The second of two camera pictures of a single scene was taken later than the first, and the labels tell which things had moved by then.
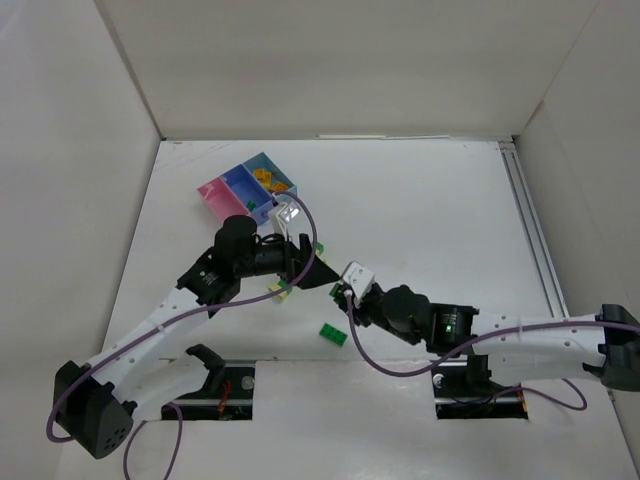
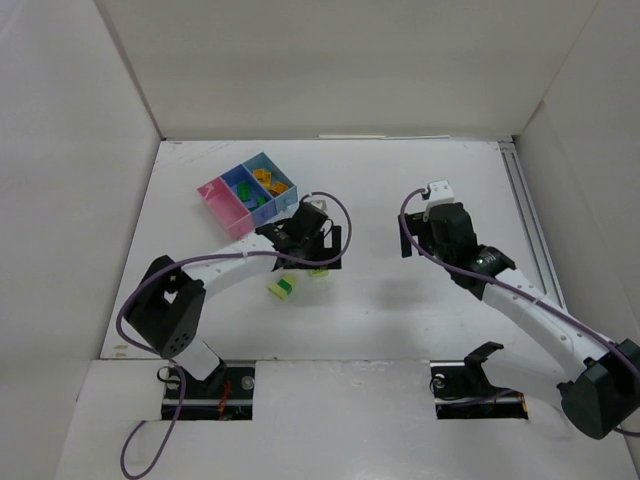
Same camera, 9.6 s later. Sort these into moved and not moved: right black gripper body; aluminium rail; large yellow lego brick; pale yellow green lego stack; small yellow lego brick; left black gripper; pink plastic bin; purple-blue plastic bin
Moved: right black gripper body; left black gripper
Not moved: pink plastic bin; pale yellow green lego stack; large yellow lego brick; aluminium rail; small yellow lego brick; purple-blue plastic bin
